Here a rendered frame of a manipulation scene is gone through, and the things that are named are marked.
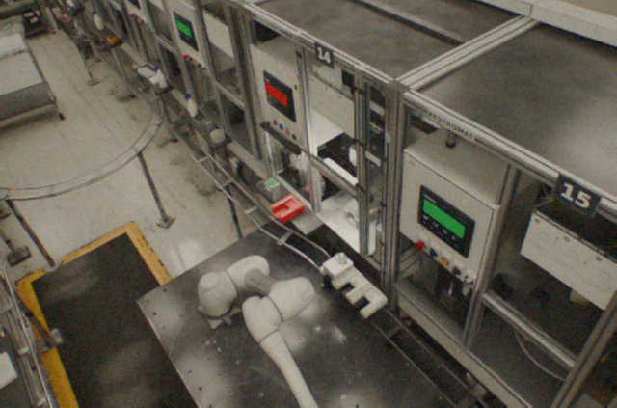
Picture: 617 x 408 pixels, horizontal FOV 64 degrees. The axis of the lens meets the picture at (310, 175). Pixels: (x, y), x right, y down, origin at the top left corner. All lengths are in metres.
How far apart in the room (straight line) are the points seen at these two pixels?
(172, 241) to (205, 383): 1.80
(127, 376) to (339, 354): 1.55
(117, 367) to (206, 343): 1.05
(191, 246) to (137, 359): 0.98
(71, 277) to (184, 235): 0.89
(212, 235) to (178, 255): 0.31
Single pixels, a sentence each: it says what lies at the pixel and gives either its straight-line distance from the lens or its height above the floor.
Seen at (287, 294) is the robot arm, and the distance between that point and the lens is 2.14.
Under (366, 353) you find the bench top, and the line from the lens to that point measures 2.64.
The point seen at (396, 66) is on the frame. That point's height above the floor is 2.01.
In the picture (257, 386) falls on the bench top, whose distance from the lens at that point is 2.61.
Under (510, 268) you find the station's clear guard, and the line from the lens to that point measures 1.91.
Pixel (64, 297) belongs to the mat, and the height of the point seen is 0.01.
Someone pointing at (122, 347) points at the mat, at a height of 0.01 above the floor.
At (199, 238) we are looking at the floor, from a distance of 4.18.
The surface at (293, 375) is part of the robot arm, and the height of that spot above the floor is 1.17.
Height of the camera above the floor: 3.00
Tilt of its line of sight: 42 degrees down
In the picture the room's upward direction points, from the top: 6 degrees counter-clockwise
